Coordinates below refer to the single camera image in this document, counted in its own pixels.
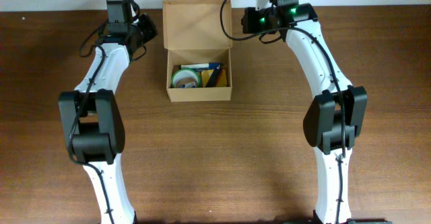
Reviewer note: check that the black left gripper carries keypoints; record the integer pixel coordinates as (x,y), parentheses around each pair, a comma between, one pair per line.
(148,29)

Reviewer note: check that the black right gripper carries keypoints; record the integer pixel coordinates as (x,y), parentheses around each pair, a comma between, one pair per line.
(249,20)

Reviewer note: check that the cardboard box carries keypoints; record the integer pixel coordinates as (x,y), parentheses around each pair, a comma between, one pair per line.
(194,33)

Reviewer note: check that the green tape roll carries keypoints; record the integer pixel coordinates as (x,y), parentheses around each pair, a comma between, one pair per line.
(184,76)

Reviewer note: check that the blue white marker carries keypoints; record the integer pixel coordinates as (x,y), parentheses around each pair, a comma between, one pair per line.
(201,66)

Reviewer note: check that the yellow sticky note pad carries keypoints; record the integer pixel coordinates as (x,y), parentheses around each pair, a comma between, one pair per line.
(221,80)

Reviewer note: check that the blue white staples box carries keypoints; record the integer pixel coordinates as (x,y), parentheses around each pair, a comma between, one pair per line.
(191,84)

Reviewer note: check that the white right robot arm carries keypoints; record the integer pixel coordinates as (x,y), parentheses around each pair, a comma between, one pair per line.
(335,116)

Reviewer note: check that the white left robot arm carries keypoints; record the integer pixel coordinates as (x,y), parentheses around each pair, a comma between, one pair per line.
(93,128)

